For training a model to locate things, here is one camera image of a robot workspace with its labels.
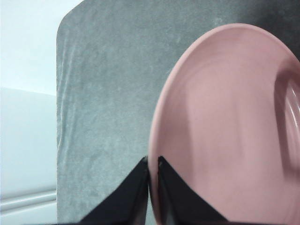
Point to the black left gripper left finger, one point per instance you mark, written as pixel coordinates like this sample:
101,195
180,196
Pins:
122,206

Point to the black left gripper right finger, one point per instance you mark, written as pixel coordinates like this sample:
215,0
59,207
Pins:
180,201

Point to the pink round plate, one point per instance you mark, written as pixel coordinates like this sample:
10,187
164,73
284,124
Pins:
222,105

